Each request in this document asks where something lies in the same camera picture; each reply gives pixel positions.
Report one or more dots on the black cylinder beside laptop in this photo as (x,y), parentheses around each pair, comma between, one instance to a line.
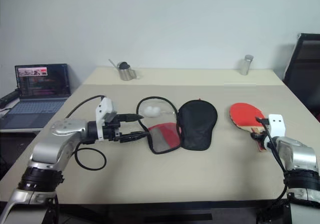
(7,98)

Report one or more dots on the red black paddle case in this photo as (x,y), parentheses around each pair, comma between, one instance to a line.
(197,124)

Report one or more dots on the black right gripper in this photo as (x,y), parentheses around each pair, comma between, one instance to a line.
(265,128)

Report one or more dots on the white side desk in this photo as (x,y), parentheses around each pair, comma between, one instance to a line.
(20,131)

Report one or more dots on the red table tennis paddle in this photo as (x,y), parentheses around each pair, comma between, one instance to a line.
(243,115)

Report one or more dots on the metal cup with utensils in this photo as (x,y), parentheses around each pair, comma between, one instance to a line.
(126,74)

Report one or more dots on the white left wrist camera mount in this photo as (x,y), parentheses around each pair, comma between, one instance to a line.
(106,106)

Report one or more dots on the open grey laptop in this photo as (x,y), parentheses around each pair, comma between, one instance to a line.
(37,89)

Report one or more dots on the black office chair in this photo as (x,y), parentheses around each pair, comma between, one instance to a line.
(306,67)

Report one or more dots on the black round lid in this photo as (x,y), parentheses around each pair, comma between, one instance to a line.
(123,65)

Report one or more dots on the black table frame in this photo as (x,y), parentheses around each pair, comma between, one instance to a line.
(150,209)

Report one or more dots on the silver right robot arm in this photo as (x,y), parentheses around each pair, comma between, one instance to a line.
(297,156)

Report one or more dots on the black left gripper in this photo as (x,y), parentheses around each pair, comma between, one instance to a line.
(112,131)

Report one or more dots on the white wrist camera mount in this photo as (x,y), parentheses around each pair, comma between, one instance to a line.
(277,124)
(106,106)

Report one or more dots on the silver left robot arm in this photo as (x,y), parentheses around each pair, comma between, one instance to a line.
(60,131)

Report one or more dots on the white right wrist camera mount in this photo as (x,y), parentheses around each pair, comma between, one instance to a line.
(277,124)

